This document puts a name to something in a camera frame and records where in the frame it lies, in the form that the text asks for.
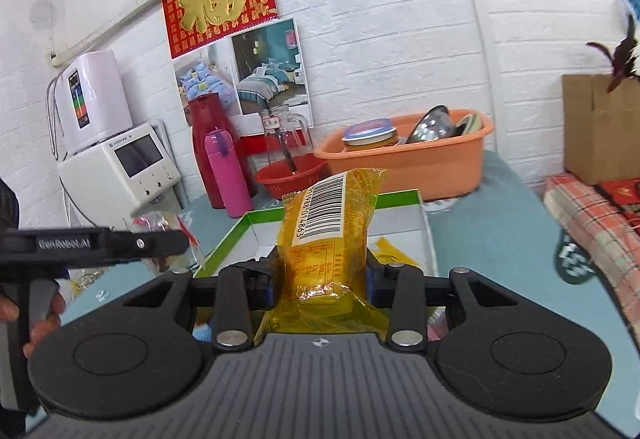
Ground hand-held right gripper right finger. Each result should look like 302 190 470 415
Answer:
364 259 521 354

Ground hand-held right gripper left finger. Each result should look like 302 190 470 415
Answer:
122 246 281 353

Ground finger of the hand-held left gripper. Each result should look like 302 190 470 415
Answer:
110 229 192 261

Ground clear red snack packet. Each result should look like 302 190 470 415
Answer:
125 210 208 280

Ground green white cardboard box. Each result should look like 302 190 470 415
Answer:
192 189 441 335

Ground yellow snack packet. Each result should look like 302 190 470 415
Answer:
367 236 426 270
255 167 391 345

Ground person's left hand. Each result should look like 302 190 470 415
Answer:
0 291 67 360

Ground white appliance with screen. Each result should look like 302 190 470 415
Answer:
57 121 183 220

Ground pink thermos bottle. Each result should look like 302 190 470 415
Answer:
204 129 253 218

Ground red plastic colander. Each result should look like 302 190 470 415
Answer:
255 153 328 200

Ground orange plastic basin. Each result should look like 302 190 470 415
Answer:
314 109 493 202

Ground teal tablecloth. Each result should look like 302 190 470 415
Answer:
60 151 640 420

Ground dark stirring spoon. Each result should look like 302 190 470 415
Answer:
279 133 298 176

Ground red thermos jug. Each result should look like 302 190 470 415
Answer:
186 92 241 210

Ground jar with blue lid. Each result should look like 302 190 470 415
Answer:
341 118 399 150

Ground white water purifier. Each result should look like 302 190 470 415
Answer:
47 51 133 154

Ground glass pitcher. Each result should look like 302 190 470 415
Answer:
259 105 313 170

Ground steel bowl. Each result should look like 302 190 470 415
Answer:
405 105 453 144

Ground ceramic bowl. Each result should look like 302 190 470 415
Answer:
452 114 481 138

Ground plaid cloth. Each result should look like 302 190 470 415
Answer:
544 173 640 300

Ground red printed packets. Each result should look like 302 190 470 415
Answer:
595 179 640 220

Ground brown cardboard box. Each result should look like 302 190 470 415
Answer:
561 73 640 186

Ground purple leaf plant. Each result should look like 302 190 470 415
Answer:
586 14 640 94

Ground blue bedding wall poster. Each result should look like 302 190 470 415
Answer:
172 44 241 127

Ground teal bedroom wall poster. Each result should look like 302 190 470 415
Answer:
230 17 313 127

